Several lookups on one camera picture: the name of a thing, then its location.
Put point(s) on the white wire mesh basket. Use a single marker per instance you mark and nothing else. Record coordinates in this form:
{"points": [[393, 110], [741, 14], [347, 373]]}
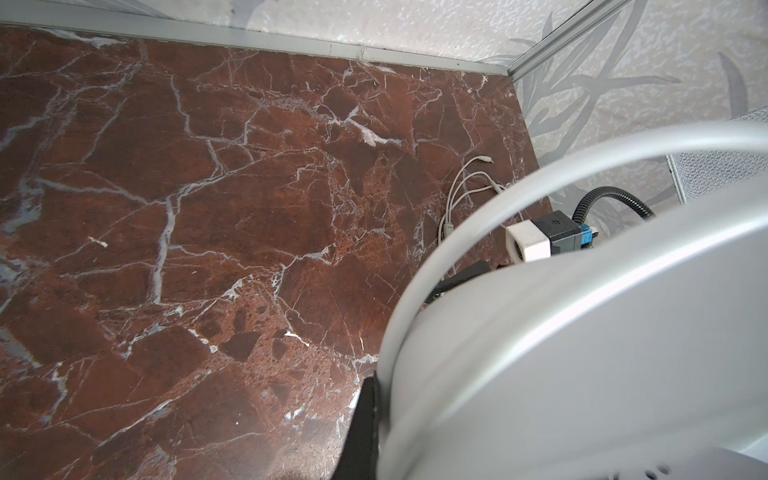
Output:
{"points": [[697, 174]]}

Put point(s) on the white headphones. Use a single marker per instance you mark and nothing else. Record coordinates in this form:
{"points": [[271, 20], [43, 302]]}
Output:
{"points": [[642, 358]]}

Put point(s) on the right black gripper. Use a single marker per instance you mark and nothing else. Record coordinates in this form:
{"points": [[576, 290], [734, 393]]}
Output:
{"points": [[475, 270]]}

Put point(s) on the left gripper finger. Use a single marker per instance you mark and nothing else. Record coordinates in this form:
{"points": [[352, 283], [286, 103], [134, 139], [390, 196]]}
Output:
{"points": [[359, 457]]}

